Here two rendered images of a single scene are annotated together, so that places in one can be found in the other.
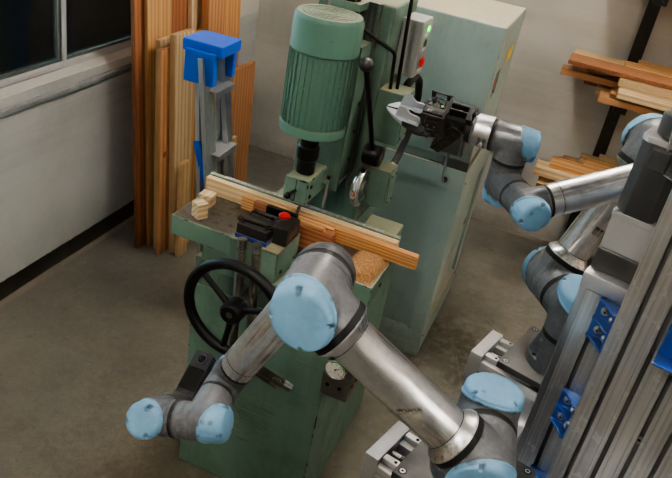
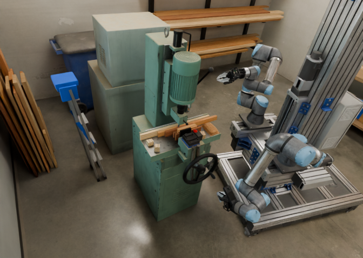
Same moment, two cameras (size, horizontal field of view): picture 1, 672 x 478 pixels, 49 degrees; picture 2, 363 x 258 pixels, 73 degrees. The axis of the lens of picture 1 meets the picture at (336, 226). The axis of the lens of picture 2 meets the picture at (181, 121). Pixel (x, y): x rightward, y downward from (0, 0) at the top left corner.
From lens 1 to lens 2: 1.55 m
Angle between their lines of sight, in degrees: 44
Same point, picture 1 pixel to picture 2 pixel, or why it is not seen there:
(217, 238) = (169, 152)
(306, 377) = not seen: hidden behind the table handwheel
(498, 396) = (303, 139)
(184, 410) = (260, 204)
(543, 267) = (247, 98)
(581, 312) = (296, 108)
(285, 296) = (308, 156)
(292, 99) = (185, 93)
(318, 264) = (298, 142)
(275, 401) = not seen: hidden behind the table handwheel
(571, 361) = (293, 120)
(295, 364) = not seen: hidden behind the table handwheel
